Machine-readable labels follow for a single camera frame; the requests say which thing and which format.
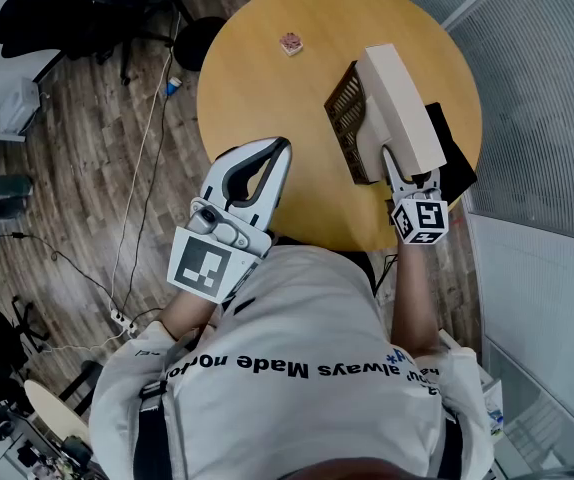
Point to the person's white printed shirt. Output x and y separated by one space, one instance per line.
292 408

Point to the black standing fan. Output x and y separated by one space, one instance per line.
199 43

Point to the blue paper cup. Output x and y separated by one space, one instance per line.
173 86

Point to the black mesh file holder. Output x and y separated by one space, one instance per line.
347 118

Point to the white power strip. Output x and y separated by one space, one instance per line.
124 323

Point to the round beige side table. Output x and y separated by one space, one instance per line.
52 408

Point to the person's left forearm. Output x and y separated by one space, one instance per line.
189 313

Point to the black jacket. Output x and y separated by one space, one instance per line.
42 23

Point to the black swivel chair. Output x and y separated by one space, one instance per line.
4 338

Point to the cluttered work desk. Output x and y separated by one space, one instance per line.
7 428

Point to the white storage box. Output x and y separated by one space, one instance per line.
19 105

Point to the person's right forearm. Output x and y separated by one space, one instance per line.
414 298

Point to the black office chair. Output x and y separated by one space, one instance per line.
132 23

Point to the black folder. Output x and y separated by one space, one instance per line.
454 163

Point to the beige cardboard box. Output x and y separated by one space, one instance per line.
402 108

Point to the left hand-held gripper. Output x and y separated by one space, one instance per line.
199 263

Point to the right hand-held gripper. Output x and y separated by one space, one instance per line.
424 218

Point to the small pink cube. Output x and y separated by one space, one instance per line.
291 44

